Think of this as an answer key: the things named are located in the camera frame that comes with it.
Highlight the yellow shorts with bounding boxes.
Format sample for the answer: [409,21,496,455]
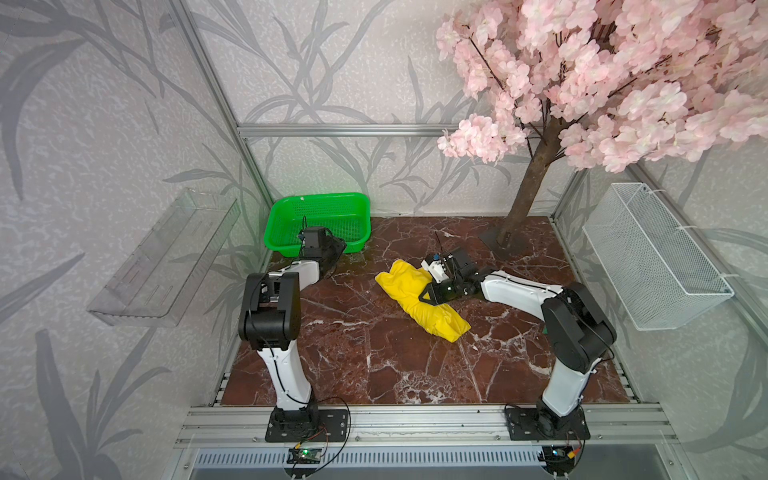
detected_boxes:
[375,259,472,344]

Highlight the green plastic basket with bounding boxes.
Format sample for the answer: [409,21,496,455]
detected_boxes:
[264,192,372,258]

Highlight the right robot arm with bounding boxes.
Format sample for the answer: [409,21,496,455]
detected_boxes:
[419,248,617,425]

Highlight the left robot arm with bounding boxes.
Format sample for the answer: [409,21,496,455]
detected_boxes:
[238,226,346,428]

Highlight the right circuit board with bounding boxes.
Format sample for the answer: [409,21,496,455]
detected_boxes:
[539,446,583,466]

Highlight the left green circuit board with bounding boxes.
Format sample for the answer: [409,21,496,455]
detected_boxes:
[286,447,328,465]

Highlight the artificial cherry blossom tree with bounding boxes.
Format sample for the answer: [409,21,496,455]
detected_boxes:
[436,0,767,233]

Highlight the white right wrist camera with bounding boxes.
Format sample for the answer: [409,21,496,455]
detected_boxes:
[421,254,450,284]

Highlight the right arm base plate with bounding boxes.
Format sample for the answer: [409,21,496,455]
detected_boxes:
[503,403,591,441]

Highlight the clear acrylic wall shelf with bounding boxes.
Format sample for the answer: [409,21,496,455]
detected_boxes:
[87,189,241,328]

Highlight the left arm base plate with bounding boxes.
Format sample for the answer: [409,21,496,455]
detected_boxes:
[265,407,351,443]

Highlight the white wire mesh basket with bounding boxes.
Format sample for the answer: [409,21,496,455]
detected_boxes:
[583,182,734,331]

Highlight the aluminium front rail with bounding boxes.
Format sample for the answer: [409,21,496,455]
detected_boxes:
[174,403,679,449]

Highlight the aluminium frame post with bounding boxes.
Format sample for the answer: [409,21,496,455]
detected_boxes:
[168,0,274,207]

